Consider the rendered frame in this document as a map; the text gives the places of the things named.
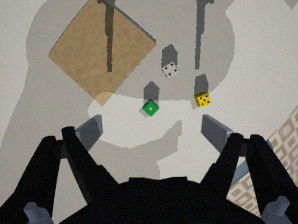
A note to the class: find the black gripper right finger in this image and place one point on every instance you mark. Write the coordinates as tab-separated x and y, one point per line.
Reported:
276	193

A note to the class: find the tan square mat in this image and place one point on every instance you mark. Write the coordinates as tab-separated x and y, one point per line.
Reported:
100	48

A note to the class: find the green die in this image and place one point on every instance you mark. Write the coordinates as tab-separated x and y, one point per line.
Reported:
150	107

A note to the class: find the yellow die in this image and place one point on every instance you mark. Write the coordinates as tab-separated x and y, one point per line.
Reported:
202	99

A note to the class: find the white die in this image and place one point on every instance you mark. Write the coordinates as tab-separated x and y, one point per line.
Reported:
170	69

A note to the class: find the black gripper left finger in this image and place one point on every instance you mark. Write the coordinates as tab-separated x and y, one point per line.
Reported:
33	199

